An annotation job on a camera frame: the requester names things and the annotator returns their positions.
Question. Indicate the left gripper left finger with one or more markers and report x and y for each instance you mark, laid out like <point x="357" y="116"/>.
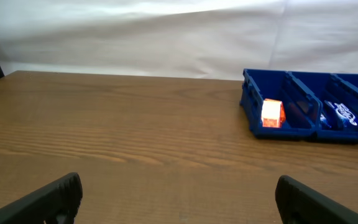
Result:
<point x="47" y="203"/>

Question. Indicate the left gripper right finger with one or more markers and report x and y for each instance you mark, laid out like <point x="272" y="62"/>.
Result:
<point x="309" y="205"/>

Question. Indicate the blue candy pack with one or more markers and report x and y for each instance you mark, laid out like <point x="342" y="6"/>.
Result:
<point x="343" y="115"/>

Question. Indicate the blue tray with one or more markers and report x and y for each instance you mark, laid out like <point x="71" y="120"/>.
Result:
<point x="306" y="107"/>

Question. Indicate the orange candy box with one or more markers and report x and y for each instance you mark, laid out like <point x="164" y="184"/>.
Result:
<point x="272" y="113"/>

